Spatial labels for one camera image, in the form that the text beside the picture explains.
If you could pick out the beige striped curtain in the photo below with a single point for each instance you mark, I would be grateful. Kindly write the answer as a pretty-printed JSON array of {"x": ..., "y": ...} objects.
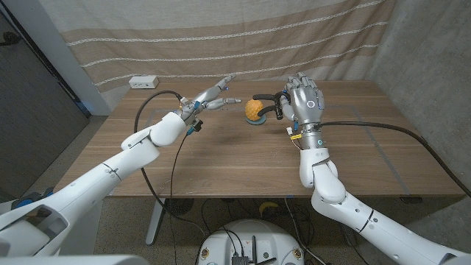
[{"x": 221, "y": 48}]

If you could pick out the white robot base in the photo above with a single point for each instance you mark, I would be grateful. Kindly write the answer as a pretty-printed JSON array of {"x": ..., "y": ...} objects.
[{"x": 265, "y": 235}]

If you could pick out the dark grey door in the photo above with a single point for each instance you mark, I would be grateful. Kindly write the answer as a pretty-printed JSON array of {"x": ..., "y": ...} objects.
[{"x": 33, "y": 121}]

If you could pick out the black floor fan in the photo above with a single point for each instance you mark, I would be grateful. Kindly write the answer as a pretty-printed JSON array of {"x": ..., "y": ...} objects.
[{"x": 179, "y": 206}]

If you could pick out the white table leg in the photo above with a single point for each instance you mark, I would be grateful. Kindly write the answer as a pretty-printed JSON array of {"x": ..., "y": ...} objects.
[{"x": 154, "y": 224}]

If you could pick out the yellow banana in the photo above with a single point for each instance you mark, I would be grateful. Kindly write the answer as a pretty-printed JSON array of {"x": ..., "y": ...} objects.
[{"x": 265, "y": 206}]

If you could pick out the orange textured ball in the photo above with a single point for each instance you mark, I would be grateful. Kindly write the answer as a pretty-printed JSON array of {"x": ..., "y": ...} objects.
[{"x": 253, "y": 109}]

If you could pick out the white door frame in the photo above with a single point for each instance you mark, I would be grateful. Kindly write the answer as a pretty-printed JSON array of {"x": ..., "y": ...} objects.
[{"x": 55, "y": 48}]

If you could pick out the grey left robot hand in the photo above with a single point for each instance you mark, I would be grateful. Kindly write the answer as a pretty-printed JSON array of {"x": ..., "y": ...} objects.
[{"x": 206, "y": 101}]

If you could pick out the black antenna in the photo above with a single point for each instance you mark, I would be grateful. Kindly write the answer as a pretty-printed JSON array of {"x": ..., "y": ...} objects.
[{"x": 254, "y": 248}]

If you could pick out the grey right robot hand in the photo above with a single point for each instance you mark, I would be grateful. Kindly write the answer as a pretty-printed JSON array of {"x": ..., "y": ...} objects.
[{"x": 307, "y": 101}]

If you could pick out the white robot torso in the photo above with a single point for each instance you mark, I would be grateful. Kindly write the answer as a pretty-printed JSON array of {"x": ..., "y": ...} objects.
[{"x": 73, "y": 260}]

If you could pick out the black hand grip exerciser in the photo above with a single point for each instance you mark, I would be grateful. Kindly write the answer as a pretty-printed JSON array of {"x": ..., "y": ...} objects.
[{"x": 263, "y": 96}]

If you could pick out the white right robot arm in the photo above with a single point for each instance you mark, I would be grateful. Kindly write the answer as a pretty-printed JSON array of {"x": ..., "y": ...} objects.
[{"x": 349, "y": 213}]

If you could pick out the teal round coaster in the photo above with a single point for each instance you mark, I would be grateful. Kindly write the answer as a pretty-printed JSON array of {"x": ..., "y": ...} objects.
[{"x": 257, "y": 122}]

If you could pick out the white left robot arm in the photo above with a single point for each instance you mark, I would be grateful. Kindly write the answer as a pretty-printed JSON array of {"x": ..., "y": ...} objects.
[{"x": 92, "y": 184}]

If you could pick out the white power strip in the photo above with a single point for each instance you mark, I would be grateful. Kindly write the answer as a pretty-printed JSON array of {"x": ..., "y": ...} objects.
[{"x": 143, "y": 82}]

